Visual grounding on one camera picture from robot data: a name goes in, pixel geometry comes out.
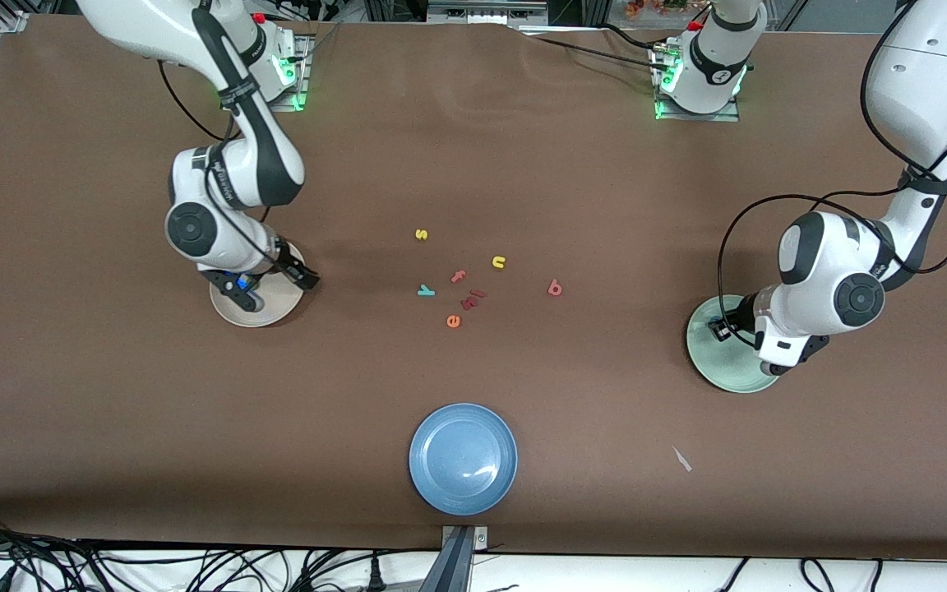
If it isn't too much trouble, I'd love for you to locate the beige brown plate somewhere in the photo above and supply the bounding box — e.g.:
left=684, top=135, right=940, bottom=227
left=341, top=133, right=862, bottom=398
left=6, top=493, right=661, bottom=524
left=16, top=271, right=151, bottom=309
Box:
left=209, top=238, right=307, bottom=329

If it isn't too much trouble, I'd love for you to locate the light green plate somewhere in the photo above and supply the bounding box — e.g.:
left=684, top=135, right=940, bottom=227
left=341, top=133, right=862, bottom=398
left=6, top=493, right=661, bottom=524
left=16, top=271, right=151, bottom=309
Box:
left=686, top=294, right=788, bottom=395

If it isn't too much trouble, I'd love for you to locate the brown paper table cover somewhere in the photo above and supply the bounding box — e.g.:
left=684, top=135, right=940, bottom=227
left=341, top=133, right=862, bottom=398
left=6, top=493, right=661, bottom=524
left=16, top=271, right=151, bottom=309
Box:
left=0, top=15, right=947, bottom=562

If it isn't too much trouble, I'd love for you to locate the blue plate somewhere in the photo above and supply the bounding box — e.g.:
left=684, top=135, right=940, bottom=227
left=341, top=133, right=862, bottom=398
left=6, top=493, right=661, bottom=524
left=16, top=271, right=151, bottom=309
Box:
left=408, top=402, right=519, bottom=517

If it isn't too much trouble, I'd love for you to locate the orange decoration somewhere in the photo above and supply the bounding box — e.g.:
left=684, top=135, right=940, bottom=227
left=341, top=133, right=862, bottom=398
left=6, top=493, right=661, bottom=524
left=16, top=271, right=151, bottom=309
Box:
left=626, top=0, right=688, bottom=19

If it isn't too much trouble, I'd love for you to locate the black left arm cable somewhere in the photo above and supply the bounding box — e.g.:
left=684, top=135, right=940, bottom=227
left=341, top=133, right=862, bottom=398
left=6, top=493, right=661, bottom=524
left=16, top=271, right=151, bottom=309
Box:
left=718, top=0, right=947, bottom=346

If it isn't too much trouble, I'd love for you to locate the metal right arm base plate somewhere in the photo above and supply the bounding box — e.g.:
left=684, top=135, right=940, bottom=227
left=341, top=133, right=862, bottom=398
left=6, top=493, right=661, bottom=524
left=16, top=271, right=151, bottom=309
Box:
left=270, top=35, right=312, bottom=113

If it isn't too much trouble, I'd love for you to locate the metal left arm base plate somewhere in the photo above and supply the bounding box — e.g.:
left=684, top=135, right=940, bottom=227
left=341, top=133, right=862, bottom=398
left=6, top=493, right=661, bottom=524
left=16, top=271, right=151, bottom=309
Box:
left=653, top=45, right=741, bottom=123

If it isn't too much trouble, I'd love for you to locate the black base supply cable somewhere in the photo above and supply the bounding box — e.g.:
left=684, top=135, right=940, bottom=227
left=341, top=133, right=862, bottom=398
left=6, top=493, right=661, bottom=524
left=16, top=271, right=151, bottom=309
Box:
left=523, top=23, right=672, bottom=75

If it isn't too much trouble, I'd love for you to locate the grey metal frame equipment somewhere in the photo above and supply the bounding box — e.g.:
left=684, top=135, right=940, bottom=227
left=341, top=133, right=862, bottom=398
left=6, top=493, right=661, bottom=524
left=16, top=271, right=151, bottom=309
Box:
left=427, top=0, right=548, bottom=25

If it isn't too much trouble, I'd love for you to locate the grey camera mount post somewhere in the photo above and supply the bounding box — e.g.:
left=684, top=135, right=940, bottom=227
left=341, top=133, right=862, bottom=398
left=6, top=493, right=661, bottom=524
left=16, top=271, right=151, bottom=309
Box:
left=420, top=525, right=491, bottom=592

